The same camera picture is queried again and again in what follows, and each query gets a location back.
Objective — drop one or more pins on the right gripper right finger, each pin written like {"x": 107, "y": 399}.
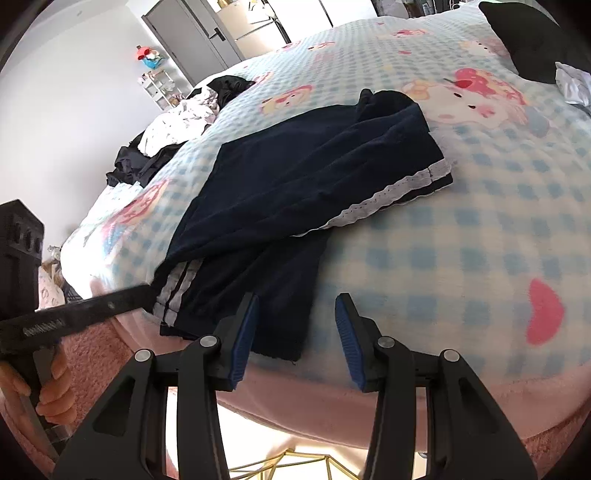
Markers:
{"x": 469, "y": 436}

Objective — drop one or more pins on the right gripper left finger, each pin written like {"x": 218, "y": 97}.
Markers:
{"x": 161, "y": 410}

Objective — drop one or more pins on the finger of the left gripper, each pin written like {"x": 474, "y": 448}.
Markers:
{"x": 78, "y": 313}

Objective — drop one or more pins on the navy blue striped shorts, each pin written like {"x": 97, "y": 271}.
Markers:
{"x": 262, "y": 220}

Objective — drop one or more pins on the person's left hand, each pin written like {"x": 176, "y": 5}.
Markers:
{"x": 56, "y": 400}

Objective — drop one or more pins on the black garment in pile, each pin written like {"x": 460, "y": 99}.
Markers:
{"x": 140, "y": 160}

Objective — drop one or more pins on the blue checkered cartoon blanket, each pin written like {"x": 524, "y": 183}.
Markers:
{"x": 496, "y": 266}

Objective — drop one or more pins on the pink patterned garment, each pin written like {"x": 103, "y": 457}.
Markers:
{"x": 177, "y": 125}

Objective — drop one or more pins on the white shelf rack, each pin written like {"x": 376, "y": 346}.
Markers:
{"x": 161, "y": 88}

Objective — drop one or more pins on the red blue plush toy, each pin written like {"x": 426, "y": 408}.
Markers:
{"x": 149, "y": 57}

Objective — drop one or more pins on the grey door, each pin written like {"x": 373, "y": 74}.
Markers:
{"x": 189, "y": 32}

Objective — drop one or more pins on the beige refrigerator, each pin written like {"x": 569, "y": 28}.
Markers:
{"x": 253, "y": 27}

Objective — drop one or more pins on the white wardrobe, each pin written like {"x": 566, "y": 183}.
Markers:
{"x": 325, "y": 13}

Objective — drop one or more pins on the silver plastic bag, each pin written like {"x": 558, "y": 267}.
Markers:
{"x": 575, "y": 86}

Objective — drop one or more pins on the black folded garment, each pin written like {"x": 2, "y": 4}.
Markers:
{"x": 534, "y": 41}

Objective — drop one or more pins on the gold wire basket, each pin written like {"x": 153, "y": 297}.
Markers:
{"x": 291, "y": 464}

